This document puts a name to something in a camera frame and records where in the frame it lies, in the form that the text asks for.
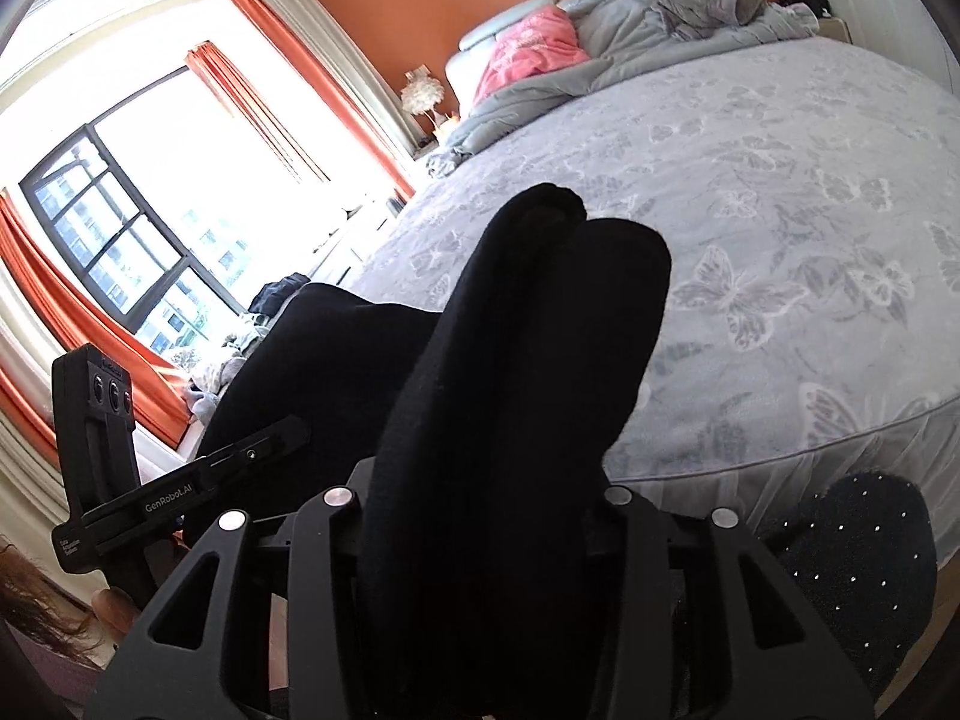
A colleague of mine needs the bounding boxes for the black pants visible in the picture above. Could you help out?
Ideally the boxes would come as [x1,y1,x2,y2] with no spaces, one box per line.
[202,184,672,718]

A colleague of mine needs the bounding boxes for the dark clothes on sill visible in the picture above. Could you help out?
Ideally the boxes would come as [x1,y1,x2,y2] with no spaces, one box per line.
[247,273,309,317]

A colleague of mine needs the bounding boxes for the black framed window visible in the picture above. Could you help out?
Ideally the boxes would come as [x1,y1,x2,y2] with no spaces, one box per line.
[21,70,238,361]

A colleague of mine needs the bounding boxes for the pink pillow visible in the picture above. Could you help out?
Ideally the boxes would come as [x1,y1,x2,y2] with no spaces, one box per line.
[473,5,590,104]

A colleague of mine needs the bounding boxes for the grey butterfly bed cover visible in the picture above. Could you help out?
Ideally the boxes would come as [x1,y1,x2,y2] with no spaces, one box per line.
[345,37,958,556]

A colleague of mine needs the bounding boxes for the black dotted slipper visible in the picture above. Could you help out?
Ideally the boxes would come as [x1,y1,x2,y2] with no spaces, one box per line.
[760,472,937,697]

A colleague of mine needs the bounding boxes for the white feather table lamp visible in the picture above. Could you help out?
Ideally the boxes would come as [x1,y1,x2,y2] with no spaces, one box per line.
[400,65,448,142]

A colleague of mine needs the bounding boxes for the grey crumpled duvet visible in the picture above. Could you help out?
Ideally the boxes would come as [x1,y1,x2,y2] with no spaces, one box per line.
[427,0,818,177]

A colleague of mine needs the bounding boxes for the orange curtain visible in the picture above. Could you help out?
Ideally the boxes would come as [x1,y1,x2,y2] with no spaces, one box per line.
[2,0,415,472]

